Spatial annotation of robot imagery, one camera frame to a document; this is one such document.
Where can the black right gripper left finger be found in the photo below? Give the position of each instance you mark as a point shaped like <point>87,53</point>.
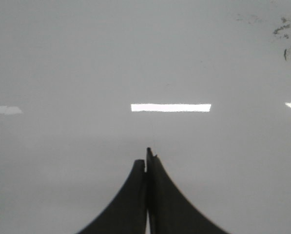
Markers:
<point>127,212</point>

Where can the white whiteboard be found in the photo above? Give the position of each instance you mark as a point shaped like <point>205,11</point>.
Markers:
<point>86,86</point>

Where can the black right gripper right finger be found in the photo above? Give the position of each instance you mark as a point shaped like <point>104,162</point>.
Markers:
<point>170,212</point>

